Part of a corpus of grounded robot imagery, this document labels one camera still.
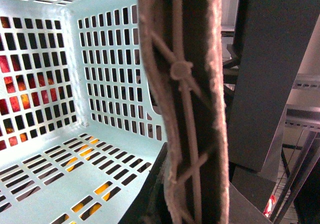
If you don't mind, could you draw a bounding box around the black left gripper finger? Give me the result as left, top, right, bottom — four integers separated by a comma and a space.
119, 142, 173, 224

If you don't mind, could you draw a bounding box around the light blue plastic basket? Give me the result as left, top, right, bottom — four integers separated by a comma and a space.
0, 0, 167, 224

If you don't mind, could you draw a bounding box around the brown basket handle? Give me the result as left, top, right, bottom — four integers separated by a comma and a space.
138, 0, 230, 224

